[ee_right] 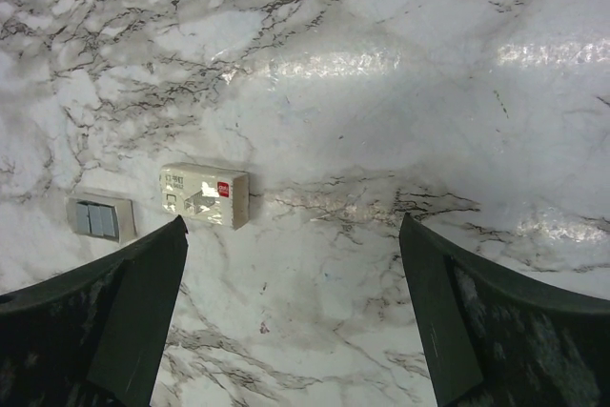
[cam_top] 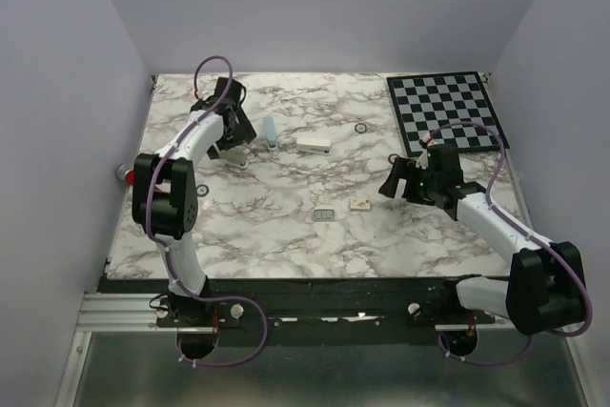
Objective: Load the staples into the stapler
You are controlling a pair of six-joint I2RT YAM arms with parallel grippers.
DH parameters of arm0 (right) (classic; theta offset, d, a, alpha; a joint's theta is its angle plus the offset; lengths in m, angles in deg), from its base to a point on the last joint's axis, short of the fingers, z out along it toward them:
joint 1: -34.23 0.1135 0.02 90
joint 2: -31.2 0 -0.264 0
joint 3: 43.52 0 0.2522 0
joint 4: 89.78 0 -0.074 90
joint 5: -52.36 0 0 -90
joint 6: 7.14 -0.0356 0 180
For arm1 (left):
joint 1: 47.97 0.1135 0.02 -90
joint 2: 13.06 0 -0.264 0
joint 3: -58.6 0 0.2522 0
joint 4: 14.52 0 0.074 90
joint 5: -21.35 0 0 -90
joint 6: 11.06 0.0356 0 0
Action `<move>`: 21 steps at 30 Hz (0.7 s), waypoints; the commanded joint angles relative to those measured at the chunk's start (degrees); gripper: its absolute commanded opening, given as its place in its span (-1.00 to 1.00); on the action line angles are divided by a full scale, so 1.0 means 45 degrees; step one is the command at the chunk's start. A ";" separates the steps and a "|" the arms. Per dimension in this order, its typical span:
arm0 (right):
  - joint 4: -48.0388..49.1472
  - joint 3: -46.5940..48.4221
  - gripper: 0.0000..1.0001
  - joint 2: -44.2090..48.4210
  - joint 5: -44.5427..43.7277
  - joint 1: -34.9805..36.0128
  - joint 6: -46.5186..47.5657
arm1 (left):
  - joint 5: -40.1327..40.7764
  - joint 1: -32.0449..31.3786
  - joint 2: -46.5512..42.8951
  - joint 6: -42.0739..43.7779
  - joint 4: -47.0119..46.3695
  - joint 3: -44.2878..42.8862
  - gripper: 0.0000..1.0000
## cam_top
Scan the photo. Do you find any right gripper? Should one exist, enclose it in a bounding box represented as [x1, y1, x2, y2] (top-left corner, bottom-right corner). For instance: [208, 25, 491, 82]
[379, 156, 440, 207]

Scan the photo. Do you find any beige green stapler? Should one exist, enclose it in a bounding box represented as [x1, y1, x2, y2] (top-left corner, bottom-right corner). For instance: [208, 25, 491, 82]
[221, 150, 249, 170]

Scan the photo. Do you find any staple box sleeve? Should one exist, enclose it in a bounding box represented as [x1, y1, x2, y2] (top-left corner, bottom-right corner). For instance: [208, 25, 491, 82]
[349, 198, 371, 212]

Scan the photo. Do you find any staple tray with staples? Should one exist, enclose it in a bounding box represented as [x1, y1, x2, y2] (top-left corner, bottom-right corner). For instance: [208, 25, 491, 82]
[313, 208, 336, 221]

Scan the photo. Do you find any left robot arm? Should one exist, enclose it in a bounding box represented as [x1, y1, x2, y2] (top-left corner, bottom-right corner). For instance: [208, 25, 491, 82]
[132, 77, 256, 326]

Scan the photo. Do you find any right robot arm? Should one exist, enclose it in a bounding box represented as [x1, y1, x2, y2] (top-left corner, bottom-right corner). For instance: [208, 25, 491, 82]
[378, 144, 592, 336]

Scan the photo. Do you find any light blue stapler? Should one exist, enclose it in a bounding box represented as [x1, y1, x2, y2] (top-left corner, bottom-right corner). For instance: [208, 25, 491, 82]
[264, 116, 277, 151]

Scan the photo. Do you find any white stapler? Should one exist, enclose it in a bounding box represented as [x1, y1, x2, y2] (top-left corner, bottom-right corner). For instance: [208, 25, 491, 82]
[296, 137, 332, 155]

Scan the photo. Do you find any grey poker chip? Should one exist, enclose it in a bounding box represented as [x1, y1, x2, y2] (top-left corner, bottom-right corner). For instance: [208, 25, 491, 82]
[196, 184, 209, 196]

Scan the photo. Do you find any black white checkerboard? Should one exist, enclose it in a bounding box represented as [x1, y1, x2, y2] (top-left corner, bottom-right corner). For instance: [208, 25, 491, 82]
[386, 71, 509, 158]

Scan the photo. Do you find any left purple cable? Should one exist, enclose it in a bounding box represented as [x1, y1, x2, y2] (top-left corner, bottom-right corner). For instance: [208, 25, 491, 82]
[145, 54, 271, 370]

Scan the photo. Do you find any purple cable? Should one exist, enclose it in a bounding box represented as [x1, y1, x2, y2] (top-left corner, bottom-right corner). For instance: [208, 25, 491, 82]
[145, 54, 271, 370]
[421, 121, 595, 365]

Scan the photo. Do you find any red handled tool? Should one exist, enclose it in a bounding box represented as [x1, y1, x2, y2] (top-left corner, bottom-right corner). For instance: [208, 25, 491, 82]
[115, 164, 133, 186]

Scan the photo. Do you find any black mounting base plate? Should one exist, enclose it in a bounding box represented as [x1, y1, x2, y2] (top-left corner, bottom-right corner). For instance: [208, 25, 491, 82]
[97, 277, 494, 353]

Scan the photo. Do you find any aluminium rail frame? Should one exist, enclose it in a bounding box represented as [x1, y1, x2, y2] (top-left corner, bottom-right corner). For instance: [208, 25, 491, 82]
[57, 294, 587, 406]

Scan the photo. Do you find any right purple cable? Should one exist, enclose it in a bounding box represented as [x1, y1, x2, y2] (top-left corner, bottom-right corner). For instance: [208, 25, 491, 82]
[421, 121, 595, 365]

